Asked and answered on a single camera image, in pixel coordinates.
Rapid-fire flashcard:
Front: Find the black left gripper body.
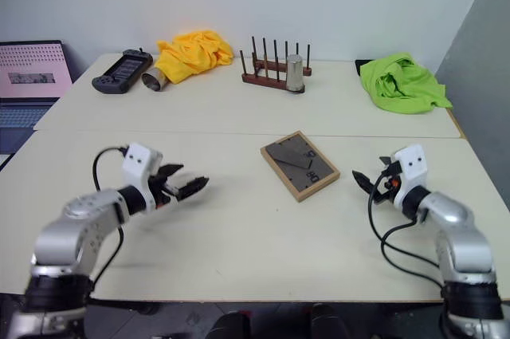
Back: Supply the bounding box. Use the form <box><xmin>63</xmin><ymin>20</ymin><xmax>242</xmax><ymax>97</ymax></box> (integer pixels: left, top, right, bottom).
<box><xmin>147</xmin><ymin>173</ymin><xmax>180</xmax><ymax>210</ymax></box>

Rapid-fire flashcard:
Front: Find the yellow cloth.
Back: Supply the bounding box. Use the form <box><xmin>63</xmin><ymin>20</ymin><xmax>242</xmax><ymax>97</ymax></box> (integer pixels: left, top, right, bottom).
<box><xmin>154</xmin><ymin>29</ymin><xmax>236</xmax><ymax>85</ymax></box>

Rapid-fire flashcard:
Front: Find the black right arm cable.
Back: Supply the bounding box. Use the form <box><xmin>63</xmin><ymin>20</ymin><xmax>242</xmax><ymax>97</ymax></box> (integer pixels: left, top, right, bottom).
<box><xmin>367</xmin><ymin>169</ymin><xmax>448</xmax><ymax>289</ymax></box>

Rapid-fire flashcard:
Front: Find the black handheld game controller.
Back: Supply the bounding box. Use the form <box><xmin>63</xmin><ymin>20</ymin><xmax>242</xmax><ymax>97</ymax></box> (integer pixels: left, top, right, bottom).
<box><xmin>91</xmin><ymin>48</ymin><xmax>155</xmax><ymax>95</ymax></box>

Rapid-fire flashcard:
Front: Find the flat black object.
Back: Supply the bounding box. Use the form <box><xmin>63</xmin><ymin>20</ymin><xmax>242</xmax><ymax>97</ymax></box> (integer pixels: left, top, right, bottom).
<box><xmin>354</xmin><ymin>58</ymin><xmax>376</xmax><ymax>77</ymax></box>

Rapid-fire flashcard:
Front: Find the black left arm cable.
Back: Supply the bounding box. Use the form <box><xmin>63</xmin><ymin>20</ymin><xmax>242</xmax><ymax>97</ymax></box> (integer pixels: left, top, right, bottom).
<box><xmin>88</xmin><ymin>146</ymin><xmax>130</xmax><ymax>297</ymax></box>

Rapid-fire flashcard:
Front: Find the brown wooden peg rack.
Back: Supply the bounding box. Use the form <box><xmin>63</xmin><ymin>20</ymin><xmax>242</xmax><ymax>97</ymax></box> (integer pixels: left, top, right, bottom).
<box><xmin>238</xmin><ymin>35</ymin><xmax>313</xmax><ymax>95</ymax></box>

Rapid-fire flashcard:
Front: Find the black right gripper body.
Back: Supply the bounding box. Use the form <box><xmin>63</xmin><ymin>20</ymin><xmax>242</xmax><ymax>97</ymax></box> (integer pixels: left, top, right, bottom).
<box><xmin>370</xmin><ymin>171</ymin><xmax>400</xmax><ymax>207</ymax></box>

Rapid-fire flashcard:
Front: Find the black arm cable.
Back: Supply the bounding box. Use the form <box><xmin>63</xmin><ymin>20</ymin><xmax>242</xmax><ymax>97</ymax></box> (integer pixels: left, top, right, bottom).
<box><xmin>367</xmin><ymin>169</ymin><xmax>448</xmax><ymax>289</ymax></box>
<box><xmin>88</xmin><ymin>146</ymin><xmax>130</xmax><ymax>297</ymax></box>

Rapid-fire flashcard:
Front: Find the tall steel cup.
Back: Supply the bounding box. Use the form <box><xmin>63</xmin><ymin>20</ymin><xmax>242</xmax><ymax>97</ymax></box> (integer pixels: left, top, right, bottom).
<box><xmin>284</xmin><ymin>53</ymin><xmax>308</xmax><ymax>93</ymax></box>

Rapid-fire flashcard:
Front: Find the laptop with pink screen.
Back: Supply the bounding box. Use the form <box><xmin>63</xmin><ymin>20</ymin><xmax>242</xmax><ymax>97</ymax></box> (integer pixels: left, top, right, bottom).
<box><xmin>0</xmin><ymin>39</ymin><xmax>75</xmax><ymax>157</ymax></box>

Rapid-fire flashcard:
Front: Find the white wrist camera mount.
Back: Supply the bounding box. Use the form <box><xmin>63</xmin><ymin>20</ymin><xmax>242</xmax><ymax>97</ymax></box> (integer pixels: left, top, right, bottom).
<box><xmin>121</xmin><ymin>142</ymin><xmax>164</xmax><ymax>212</ymax></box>
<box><xmin>388</xmin><ymin>144</ymin><xmax>430</xmax><ymax>210</ymax></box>

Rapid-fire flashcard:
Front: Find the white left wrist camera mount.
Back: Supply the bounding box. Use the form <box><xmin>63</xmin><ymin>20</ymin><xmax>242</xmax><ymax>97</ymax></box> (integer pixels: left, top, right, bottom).
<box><xmin>121</xmin><ymin>142</ymin><xmax>164</xmax><ymax>212</ymax></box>

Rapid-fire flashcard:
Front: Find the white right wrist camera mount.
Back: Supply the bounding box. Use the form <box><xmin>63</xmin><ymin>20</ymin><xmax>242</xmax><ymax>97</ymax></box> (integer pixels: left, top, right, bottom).
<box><xmin>388</xmin><ymin>144</ymin><xmax>430</xmax><ymax>210</ymax></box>

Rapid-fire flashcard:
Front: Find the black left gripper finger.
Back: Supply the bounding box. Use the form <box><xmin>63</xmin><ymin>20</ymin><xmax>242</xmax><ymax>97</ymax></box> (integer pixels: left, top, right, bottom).
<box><xmin>166</xmin><ymin>174</ymin><xmax>211</xmax><ymax>203</ymax></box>
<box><xmin>154</xmin><ymin>162</ymin><xmax>186</xmax><ymax>186</ymax></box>

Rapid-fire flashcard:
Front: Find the wide steel cup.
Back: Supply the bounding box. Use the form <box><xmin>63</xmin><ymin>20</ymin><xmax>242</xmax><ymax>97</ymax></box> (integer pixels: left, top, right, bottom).
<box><xmin>140</xmin><ymin>67</ymin><xmax>172</xmax><ymax>93</ymax></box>

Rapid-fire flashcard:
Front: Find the green cloth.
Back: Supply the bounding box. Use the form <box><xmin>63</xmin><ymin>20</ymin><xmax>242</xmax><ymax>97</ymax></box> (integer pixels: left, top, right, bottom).
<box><xmin>359</xmin><ymin>51</ymin><xmax>454</xmax><ymax>116</ymax></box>

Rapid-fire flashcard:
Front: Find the wooden picture frame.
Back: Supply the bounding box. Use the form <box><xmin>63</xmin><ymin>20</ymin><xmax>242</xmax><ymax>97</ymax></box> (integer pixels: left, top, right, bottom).
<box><xmin>260</xmin><ymin>130</ymin><xmax>342</xmax><ymax>203</ymax></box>

